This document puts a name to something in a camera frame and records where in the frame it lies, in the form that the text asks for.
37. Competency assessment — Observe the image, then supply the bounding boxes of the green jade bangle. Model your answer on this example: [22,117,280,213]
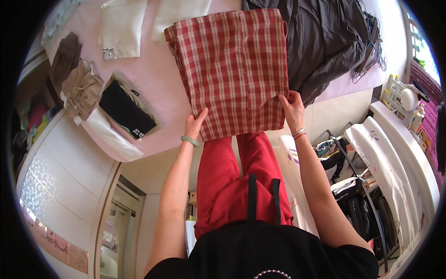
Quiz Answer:
[180,135,200,148]

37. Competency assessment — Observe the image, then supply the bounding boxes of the shelf of colourful clothes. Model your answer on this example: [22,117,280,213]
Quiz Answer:
[10,59,63,182]

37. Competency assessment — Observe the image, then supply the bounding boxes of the cream folded garment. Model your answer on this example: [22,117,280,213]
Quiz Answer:
[151,0,213,45]

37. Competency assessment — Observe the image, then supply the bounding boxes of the white patterned wardrobe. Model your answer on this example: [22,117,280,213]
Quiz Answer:
[16,108,147,279]

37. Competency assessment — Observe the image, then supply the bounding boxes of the black folded garment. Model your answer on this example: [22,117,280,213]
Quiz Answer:
[98,80,157,142]

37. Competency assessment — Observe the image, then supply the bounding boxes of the pink bed sheet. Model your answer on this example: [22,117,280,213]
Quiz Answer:
[41,0,387,163]

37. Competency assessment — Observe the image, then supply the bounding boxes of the khaki folded garment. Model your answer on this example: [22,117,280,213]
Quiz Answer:
[98,71,162,140]

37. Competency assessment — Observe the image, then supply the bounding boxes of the red plaid cloth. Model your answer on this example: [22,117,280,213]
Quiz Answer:
[164,8,290,142]

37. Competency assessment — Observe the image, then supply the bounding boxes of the person's body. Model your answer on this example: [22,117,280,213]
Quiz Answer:
[144,220,380,279]

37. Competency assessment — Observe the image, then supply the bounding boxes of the person's legs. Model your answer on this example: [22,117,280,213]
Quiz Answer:
[194,131,294,240]

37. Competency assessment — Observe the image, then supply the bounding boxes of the white folded garment with print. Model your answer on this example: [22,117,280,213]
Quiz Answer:
[98,0,149,61]

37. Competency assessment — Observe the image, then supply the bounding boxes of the dark grey garment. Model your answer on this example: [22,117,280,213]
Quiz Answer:
[242,0,381,108]

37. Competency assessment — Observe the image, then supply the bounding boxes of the bundle of wire hangers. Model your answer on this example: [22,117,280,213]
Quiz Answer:
[351,0,388,84]

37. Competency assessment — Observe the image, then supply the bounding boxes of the pale green folded garment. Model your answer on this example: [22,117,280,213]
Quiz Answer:
[41,0,84,47]

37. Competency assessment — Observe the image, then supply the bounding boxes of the beige crumpled garment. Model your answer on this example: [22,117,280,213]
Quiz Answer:
[60,59,105,126]

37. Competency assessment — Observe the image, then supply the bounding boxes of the brown folded garment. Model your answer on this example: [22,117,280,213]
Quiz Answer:
[49,32,83,88]

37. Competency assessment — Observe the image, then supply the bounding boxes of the person's right hand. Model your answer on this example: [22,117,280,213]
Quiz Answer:
[278,90,305,134]

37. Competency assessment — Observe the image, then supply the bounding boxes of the person's left hand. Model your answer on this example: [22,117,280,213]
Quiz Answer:
[184,107,209,141]

